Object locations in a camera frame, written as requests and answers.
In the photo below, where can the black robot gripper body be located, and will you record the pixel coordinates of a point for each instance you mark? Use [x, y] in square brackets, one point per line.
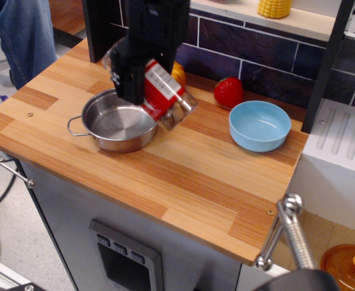
[156, 30]

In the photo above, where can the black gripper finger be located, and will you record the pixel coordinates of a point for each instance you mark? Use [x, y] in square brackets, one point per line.
[127, 70]

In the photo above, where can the clear almond jar red label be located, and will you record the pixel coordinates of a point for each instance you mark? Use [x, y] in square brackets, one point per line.
[165, 100]

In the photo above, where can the small stainless steel pot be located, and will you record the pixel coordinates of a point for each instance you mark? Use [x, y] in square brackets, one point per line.
[114, 124]

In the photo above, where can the orange toy pumpkin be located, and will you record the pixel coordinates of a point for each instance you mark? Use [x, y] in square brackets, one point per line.
[178, 73]

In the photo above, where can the red toy strawberry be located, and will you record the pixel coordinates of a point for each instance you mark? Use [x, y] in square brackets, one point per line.
[229, 92]

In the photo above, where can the person leg blue jeans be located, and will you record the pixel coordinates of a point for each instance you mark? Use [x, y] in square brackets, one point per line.
[27, 38]

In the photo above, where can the yellow toy corn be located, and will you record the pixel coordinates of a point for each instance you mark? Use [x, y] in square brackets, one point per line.
[274, 9]

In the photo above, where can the light blue bowl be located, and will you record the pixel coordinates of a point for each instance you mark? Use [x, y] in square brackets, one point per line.
[259, 126]

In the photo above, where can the grey dishwasher control panel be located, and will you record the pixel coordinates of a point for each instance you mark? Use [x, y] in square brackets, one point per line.
[128, 264]

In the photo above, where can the white toy sink drainboard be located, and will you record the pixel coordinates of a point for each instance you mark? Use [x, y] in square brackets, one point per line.
[332, 138]

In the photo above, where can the black rounded object foreground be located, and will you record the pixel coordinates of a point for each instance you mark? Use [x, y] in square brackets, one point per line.
[302, 279]

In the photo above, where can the orange plastic lid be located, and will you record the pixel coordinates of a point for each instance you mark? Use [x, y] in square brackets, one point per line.
[339, 261]

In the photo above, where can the black vertical post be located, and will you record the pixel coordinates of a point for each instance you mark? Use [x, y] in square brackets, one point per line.
[329, 58]

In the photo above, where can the chrome towel rail right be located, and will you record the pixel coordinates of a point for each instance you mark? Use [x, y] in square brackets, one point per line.
[287, 224]

